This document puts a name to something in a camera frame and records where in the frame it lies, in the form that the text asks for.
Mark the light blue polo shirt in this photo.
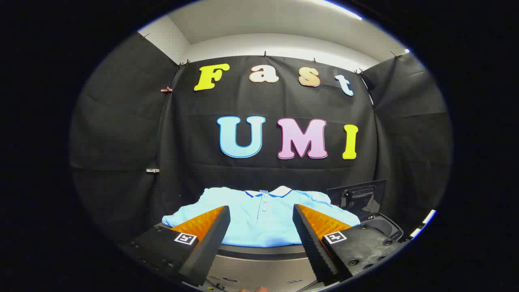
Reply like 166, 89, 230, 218
162, 186, 361, 248

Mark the black backdrop cloth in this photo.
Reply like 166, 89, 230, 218
69, 32, 453, 246

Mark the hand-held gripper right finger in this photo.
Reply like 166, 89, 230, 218
293, 204, 404, 284

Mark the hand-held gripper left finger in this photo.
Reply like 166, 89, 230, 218
122, 205, 231, 287

